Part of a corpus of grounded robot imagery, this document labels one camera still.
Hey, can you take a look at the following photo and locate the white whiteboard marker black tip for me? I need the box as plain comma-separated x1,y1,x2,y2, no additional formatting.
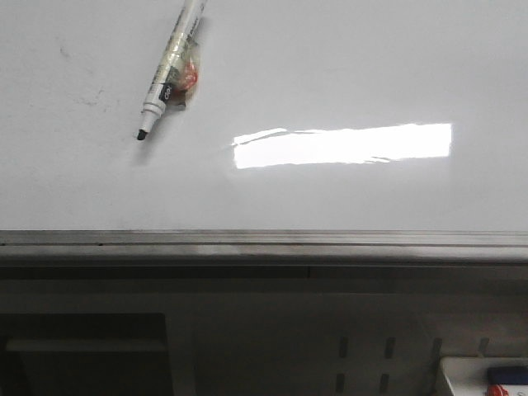
137,1,207,141

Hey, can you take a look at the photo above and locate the white whiteboard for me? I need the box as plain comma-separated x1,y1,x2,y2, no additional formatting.
1,1,527,232

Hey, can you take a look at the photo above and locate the white storage box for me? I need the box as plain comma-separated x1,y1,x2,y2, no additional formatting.
436,356,527,395

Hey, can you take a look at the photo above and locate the blue eraser block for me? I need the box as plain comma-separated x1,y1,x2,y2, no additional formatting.
487,365,528,385

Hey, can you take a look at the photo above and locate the white slotted bracket panel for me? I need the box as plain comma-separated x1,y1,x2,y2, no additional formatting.
332,313,494,395

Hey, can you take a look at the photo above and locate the aluminium whiteboard tray rail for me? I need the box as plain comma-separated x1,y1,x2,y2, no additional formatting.
1,229,527,275

